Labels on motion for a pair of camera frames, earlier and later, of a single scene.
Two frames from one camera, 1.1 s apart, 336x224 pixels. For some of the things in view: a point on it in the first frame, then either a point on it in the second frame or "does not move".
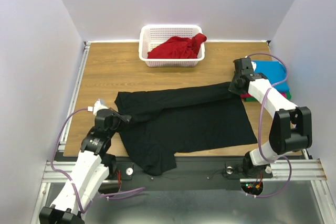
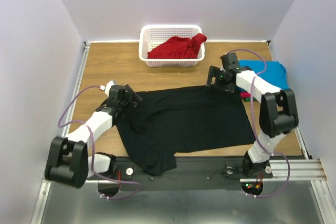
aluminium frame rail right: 308,169 does not move
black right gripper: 233,87 -> 212,76
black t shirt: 166,120 does not move
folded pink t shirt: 247,95 does not move
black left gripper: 126,118 -> 133,95
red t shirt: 178,48 does not move
